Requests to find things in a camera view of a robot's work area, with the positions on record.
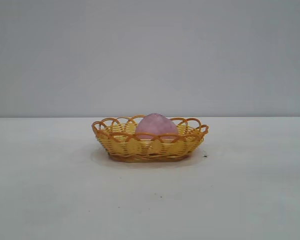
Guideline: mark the pink peach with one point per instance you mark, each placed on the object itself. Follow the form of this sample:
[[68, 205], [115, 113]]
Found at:
[[156, 125]]

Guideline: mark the yellow orange woven basket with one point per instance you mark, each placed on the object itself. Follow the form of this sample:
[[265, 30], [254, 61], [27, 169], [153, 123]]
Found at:
[[130, 147]]

